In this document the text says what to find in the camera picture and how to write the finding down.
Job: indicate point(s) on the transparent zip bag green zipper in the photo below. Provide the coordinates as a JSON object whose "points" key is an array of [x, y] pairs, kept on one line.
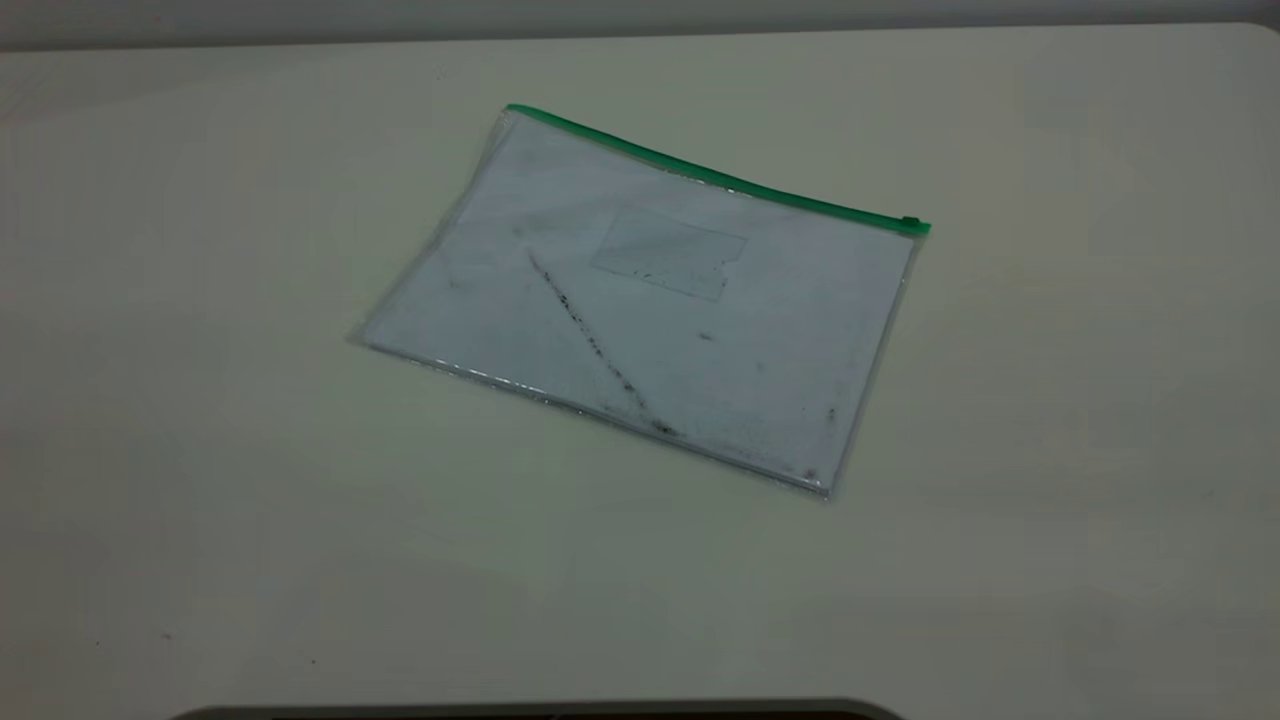
{"points": [[650, 330]]}

